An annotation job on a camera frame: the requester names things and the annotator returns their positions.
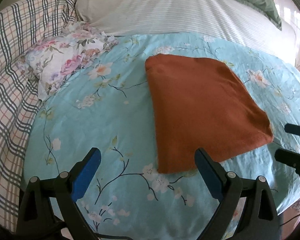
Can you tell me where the pink floral pillowcase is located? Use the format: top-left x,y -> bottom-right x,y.
16,21 -> 119,102

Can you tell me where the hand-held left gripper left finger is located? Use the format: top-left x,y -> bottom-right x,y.
15,147 -> 102,240

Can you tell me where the plaid blanket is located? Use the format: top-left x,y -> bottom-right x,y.
0,0 -> 86,233

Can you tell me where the light blue floral bedspread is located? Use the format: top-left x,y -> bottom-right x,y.
22,32 -> 300,240

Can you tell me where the white striped quilt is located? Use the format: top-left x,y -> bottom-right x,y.
75,0 -> 297,66

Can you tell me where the white pillow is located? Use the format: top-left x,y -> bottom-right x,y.
281,19 -> 300,67

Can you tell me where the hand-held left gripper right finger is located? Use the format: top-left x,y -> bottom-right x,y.
194,148 -> 280,240

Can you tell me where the orange knit sweater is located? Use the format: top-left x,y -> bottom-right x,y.
144,54 -> 274,174

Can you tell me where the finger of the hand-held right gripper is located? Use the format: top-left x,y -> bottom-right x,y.
274,148 -> 300,190
284,122 -> 300,137

